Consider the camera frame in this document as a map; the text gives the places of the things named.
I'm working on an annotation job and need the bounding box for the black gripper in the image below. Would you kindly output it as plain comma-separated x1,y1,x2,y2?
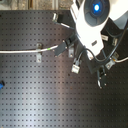
74,42,110,89

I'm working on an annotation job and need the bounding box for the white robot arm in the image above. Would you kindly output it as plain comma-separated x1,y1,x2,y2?
53,0,128,88

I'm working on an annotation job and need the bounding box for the white cable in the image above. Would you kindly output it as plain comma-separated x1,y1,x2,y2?
111,56,128,64
0,45,59,55

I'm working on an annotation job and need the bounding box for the metal cable clip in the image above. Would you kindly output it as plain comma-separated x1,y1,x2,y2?
68,46,74,58
36,42,42,63

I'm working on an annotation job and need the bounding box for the metal clip top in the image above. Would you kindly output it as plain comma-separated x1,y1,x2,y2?
52,13,59,23

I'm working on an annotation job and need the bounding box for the black robot cable with plug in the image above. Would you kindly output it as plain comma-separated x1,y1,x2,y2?
70,48,88,74

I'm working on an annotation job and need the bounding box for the black perforated breadboard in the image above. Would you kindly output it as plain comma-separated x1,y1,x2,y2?
0,11,128,128

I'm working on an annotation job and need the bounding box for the metal cable clip left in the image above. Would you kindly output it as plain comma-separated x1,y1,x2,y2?
36,42,42,63

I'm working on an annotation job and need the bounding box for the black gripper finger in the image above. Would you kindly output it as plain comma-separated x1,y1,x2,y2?
54,36,76,56

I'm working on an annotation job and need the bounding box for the metal cable clip middle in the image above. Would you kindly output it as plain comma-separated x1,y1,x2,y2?
68,46,74,58

